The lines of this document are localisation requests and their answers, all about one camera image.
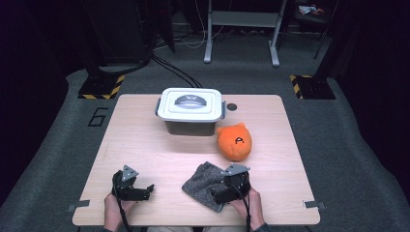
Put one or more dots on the person's right hand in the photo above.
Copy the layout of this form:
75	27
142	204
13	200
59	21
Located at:
253	212

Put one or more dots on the white metal stand frame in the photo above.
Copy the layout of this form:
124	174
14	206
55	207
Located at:
243	18

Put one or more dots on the black yellow-striped stand base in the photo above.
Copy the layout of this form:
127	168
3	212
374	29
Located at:
101	87
314	87

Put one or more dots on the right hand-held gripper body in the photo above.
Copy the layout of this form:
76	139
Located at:
238	185

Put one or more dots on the dark stand with colourful item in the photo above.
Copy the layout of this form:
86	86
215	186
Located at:
311	11

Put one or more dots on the person's left hand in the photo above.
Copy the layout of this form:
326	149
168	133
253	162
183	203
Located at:
114	214

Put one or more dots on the dark equipment cabinet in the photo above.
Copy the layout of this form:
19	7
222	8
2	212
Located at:
119	29

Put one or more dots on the storage box with white lid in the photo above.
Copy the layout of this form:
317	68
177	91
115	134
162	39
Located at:
190	103

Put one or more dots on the orange plush toy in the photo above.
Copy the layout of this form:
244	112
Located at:
233	145

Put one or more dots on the dark round table grommet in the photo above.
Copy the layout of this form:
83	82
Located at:
231	107

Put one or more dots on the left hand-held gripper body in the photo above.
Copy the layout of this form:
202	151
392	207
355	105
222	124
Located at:
124	188

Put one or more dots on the grey fluffy cloth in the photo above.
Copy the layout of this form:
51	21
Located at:
201	185

